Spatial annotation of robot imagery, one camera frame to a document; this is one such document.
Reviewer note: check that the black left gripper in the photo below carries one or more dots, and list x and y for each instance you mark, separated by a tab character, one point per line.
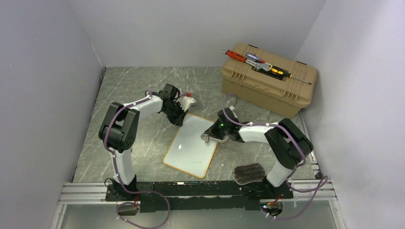
179	120

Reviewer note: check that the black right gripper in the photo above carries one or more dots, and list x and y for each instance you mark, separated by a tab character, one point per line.
212	131

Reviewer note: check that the yellow framed whiteboard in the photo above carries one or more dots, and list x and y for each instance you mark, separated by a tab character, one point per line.
188	152

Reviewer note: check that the grey blue scrubbing sponge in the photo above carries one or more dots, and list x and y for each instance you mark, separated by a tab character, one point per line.
207	138

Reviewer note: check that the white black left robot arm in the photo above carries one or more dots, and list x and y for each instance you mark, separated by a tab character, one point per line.
118	130

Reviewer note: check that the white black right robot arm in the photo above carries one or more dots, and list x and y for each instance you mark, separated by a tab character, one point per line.
288	143

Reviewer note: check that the dark wavy foam sponge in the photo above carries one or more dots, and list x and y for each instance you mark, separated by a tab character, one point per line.
247	174

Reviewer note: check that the tan plastic toolbox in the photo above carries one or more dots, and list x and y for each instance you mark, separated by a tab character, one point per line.
285	97

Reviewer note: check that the blue red screwdriver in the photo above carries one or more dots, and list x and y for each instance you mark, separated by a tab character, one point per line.
254	58

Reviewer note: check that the yellow black screwdriver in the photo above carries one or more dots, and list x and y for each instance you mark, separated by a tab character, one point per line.
281	73

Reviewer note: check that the red handled adjustable wrench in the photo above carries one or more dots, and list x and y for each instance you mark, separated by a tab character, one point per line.
236	56

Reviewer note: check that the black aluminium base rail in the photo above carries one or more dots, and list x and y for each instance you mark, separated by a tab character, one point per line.
193	195

